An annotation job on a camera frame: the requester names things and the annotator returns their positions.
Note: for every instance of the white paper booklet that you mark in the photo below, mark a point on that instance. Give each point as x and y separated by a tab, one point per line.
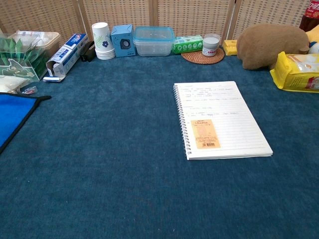
224	119

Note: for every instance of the dark teal table carpet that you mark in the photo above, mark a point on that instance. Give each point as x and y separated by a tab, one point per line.
112	149

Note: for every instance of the round rattan coaster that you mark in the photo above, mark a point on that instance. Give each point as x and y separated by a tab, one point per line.
199	59

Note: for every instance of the clear container blue lid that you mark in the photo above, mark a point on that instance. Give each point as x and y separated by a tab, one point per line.
153	41

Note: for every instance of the green tissue pack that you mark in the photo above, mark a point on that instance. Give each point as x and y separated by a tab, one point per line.
188	44

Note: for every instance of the small white jar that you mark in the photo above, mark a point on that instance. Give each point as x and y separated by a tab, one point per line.
209	48

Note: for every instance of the light blue speaker box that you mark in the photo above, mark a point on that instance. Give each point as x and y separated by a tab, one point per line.
122	37

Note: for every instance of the black stapler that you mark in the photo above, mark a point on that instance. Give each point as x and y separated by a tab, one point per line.
87	52

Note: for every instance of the small clear plastic cup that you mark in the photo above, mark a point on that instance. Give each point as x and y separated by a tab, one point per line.
212	36

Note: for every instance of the paper cup stack flower print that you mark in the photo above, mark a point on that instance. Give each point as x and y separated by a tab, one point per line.
102	37

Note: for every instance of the yellow block toy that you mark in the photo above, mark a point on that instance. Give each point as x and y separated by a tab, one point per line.
229	47

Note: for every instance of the woven folding screen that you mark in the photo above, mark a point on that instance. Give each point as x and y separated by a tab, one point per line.
187	15

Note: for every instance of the blue white toothpaste box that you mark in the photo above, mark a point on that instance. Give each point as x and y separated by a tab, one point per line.
67	52

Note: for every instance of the brown plush toy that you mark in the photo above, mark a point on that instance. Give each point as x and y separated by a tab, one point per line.
269	44

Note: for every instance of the small red packet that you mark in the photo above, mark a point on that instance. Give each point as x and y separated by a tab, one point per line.
29	90

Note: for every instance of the beige lidded lunch box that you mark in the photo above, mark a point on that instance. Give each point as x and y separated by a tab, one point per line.
51	41

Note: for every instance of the yellow snack bag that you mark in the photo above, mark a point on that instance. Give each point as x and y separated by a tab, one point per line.
296	72

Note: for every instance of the blue microfiber cloth black trim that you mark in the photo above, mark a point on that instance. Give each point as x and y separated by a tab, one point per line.
12	117

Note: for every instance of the clear box green tea packets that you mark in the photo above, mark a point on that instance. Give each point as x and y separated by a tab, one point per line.
20	62

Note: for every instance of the white powder bag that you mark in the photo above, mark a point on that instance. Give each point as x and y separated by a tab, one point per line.
7	84

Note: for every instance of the yellow plush with big eye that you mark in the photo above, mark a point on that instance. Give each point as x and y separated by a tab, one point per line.
314	37

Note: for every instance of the cola bottle red cap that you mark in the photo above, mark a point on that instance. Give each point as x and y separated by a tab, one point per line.
310	15

